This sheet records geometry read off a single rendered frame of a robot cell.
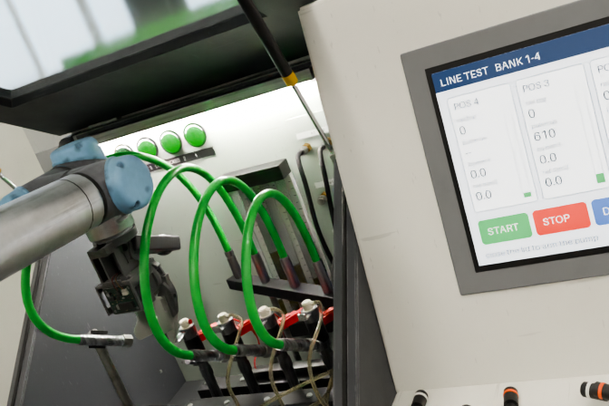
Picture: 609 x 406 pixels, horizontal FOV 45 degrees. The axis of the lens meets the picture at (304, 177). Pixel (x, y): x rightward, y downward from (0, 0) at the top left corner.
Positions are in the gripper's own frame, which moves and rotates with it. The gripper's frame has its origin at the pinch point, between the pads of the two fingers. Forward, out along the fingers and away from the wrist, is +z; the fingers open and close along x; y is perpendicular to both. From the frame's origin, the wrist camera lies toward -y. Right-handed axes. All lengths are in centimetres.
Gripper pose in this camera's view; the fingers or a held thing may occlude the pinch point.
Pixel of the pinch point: (170, 334)
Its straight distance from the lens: 126.8
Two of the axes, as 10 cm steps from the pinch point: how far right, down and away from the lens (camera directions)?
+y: -3.5, 3.8, -8.6
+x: 8.7, -2.1, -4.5
